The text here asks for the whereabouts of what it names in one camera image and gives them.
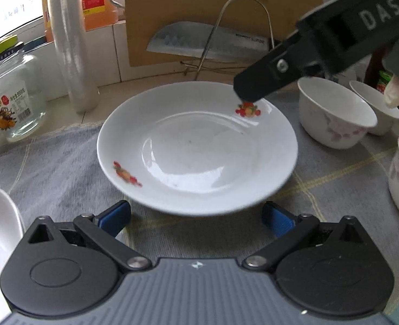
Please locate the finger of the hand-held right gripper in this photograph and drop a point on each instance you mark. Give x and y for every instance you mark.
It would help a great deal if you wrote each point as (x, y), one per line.
(270, 74)

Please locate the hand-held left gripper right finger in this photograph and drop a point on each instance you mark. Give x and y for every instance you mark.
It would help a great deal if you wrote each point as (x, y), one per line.
(277, 218)

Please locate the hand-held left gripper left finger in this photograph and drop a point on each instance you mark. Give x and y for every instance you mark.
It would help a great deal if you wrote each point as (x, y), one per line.
(113, 215)

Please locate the person's right hand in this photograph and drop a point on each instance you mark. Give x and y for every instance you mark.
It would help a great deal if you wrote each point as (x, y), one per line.
(395, 93)

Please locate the dark sauce bottle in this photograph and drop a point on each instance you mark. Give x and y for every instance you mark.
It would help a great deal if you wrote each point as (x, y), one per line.
(375, 67)

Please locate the green lidded jar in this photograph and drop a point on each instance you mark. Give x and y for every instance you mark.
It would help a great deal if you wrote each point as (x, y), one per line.
(385, 81)

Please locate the grey checked towel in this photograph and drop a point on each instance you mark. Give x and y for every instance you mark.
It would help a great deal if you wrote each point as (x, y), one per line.
(67, 162)

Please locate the bamboo cutting board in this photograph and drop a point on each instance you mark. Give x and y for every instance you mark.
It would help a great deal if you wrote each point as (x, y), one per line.
(185, 6)

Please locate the glass jar with green lid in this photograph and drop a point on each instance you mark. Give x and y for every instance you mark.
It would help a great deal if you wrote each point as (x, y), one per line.
(13, 91)

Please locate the tall plastic wrap roll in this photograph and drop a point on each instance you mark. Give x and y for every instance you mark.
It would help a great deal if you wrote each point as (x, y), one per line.
(70, 57)

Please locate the orange cooking oil bottle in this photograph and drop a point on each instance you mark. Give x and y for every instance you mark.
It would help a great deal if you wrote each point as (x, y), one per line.
(97, 3)

